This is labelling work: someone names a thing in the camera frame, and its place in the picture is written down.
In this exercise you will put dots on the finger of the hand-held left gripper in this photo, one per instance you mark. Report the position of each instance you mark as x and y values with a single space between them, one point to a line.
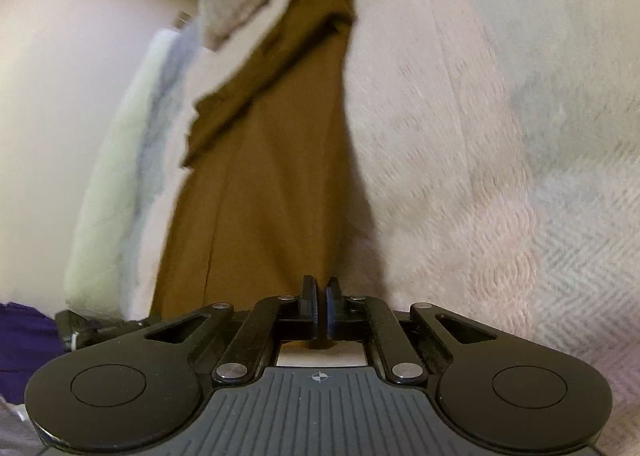
90 328

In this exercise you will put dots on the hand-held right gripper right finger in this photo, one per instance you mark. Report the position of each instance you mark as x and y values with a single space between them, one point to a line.
330 310

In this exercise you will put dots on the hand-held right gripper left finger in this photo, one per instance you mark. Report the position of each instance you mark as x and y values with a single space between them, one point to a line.
314 308

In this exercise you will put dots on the brown long-sleeved sweater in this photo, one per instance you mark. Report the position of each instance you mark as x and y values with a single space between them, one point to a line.
270 186

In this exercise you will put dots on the person's purple clothing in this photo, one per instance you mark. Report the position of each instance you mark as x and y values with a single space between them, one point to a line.
25 351

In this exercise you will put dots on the grey cloth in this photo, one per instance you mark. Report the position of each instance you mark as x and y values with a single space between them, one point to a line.
15 428

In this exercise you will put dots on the pink and grey striped bed blanket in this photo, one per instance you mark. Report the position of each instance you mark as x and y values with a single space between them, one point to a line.
475 136

